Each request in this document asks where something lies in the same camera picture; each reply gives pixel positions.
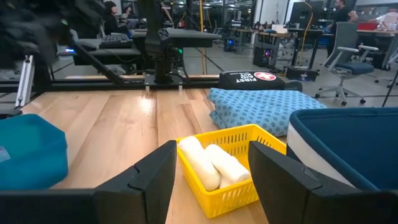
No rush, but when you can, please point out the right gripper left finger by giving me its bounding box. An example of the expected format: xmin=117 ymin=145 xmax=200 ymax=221
xmin=95 ymin=140 xmax=178 ymax=224

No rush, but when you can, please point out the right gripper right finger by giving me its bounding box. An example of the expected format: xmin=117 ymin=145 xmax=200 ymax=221
xmin=248 ymin=141 xmax=361 ymax=224

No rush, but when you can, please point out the white gauze roll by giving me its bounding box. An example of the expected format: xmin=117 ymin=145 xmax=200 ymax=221
xmin=205 ymin=143 xmax=251 ymax=184
xmin=177 ymin=136 xmax=221 ymax=192
xmin=219 ymin=175 xmax=233 ymax=190

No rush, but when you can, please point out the blue patterned cloth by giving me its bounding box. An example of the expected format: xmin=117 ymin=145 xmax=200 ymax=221
xmin=207 ymin=87 xmax=327 ymax=138

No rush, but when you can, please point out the navy fabric bin white band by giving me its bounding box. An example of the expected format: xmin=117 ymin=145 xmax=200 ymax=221
xmin=285 ymin=107 xmax=398 ymax=192

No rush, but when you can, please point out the teal plastic bin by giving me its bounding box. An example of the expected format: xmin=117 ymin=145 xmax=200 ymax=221
xmin=0 ymin=113 xmax=69 ymax=191

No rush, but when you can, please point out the black first aid pouch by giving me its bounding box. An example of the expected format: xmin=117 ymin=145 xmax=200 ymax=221
xmin=217 ymin=70 xmax=287 ymax=91

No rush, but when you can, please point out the black floor box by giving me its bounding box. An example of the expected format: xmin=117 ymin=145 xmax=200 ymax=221
xmin=285 ymin=65 xmax=320 ymax=83

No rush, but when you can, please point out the black computer tower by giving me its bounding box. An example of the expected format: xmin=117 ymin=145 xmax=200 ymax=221
xmin=252 ymin=46 xmax=275 ymax=68

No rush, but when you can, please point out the grey blue office chair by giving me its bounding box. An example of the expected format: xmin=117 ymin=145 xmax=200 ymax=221
xmin=314 ymin=21 xmax=380 ymax=106

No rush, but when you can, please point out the black keyboard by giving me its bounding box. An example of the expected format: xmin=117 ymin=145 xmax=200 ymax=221
xmin=99 ymin=33 xmax=133 ymax=49

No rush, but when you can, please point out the black desk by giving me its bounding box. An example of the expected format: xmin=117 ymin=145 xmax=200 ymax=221
xmin=57 ymin=28 xmax=222 ymax=67

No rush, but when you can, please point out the yellow pole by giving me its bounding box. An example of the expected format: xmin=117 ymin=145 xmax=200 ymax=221
xmin=198 ymin=0 xmax=208 ymax=75

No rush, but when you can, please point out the wooden workbench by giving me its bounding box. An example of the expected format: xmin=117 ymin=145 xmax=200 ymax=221
xmin=229 ymin=27 xmax=324 ymax=71

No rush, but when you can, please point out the black monitor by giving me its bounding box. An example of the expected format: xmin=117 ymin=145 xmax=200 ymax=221
xmin=289 ymin=1 xmax=325 ymax=29

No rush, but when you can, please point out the red box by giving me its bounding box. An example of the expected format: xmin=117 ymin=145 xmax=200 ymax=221
xmin=356 ymin=22 xmax=379 ymax=31

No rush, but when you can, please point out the black metal table frame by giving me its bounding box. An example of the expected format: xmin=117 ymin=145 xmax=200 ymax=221
xmin=0 ymin=42 xmax=220 ymax=94

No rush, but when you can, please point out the yellow hanging cable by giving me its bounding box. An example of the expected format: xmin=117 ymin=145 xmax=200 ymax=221
xmin=297 ymin=0 xmax=313 ymax=67

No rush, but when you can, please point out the silver aluminium bracket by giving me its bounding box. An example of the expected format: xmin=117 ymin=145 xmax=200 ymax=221
xmin=15 ymin=55 xmax=35 ymax=108

